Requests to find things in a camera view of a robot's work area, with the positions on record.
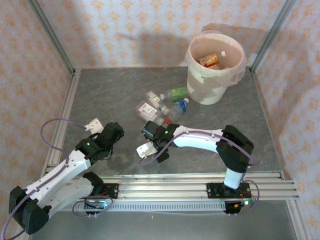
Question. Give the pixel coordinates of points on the large clear square bottle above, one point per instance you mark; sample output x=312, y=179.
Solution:
x=147, y=109

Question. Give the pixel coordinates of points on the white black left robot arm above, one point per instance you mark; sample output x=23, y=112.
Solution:
x=62, y=172

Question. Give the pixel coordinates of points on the aluminium frame post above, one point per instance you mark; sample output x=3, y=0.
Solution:
x=51, y=35
x=272, y=35

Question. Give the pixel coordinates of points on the pink plastic bin liner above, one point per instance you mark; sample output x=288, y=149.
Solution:
x=235, y=75

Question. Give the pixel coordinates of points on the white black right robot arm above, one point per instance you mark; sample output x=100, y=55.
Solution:
x=200, y=142

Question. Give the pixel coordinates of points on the black controller board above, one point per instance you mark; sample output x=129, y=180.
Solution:
x=236, y=206
x=98, y=205

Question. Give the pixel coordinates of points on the pale label water bottle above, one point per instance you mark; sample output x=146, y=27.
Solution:
x=223, y=53

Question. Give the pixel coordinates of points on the white plastic bin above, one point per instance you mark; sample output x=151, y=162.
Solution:
x=202, y=90

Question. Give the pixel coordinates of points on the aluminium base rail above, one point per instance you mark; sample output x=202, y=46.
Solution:
x=162, y=190

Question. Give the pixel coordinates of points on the blue label water bottle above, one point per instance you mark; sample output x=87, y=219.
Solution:
x=180, y=106

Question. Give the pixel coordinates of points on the orange juice bottle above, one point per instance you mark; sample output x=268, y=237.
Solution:
x=210, y=60

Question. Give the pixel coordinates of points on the grey metal panel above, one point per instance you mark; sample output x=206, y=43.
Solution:
x=150, y=227

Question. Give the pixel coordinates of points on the small clear square bottle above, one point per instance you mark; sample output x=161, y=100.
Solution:
x=153, y=96

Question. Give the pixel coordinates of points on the green label clear bottle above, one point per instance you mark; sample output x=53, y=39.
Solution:
x=176, y=92

